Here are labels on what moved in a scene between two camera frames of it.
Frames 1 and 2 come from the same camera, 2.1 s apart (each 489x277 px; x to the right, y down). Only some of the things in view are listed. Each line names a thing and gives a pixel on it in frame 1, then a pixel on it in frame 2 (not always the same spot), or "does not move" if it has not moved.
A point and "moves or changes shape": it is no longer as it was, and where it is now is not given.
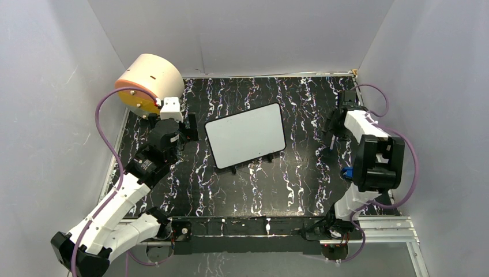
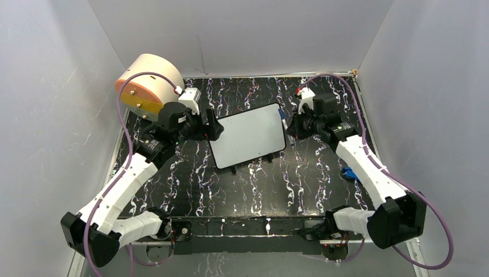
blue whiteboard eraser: [349, 171] does not move
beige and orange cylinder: [147, 81] does not move
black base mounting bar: [259, 235] does not move
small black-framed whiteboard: [240, 137] does not move
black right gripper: [328, 126] → [294, 130]
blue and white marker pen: [332, 142] moves or changes shape
